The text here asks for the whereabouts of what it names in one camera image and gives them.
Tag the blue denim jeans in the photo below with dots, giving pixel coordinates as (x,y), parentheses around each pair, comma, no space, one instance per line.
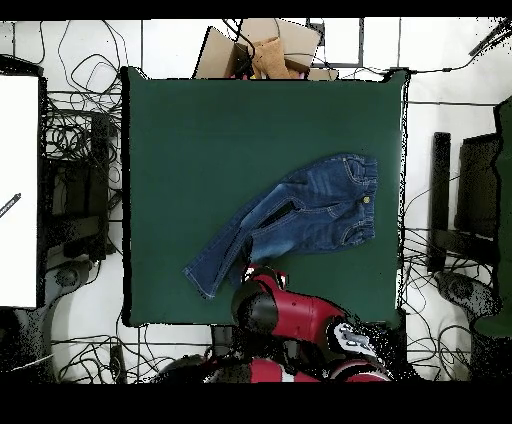
(320,208)

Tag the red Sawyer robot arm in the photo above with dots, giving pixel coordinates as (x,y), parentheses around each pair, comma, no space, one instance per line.
(296,316)

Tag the black flat panel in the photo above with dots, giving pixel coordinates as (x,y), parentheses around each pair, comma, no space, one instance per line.
(478,188)

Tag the black power strip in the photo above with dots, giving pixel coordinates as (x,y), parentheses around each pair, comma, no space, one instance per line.
(118,364)

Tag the dark green table cloth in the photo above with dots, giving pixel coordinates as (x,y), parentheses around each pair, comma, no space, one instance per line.
(180,120)

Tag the black equipment rack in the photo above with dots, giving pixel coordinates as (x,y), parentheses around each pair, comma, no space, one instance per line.
(80,192)

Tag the tan cloth in box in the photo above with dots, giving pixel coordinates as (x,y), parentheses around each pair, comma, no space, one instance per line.
(270,58)

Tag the brown cardboard box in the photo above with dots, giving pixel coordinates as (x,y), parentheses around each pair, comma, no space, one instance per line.
(216,56)

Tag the dark green cloth sheet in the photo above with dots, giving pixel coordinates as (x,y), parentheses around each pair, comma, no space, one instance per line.
(504,240)

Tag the black strip with white print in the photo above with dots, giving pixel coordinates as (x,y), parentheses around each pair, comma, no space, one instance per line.
(10,204)

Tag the white board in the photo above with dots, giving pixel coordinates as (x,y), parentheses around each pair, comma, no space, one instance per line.
(18,180)

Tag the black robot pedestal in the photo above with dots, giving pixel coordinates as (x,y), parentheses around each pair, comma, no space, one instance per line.
(222,336)

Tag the black upright post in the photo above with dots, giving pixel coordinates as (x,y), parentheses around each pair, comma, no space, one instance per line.
(440,192)

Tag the dark metal frame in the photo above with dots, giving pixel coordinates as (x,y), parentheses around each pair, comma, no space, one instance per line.
(361,44)

